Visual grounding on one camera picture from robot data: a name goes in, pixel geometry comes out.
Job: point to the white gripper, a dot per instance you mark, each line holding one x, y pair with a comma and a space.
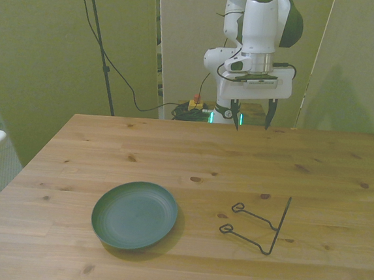
256, 93

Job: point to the dark teal round plate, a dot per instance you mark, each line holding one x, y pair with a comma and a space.
134, 215

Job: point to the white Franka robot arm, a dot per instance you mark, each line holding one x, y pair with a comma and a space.
259, 22

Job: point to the yellow emergency stop button box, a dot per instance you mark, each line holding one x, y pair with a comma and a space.
196, 104

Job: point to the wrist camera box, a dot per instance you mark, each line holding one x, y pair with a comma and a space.
261, 82

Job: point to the black tripod camera stand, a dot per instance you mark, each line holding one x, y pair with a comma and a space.
99, 37

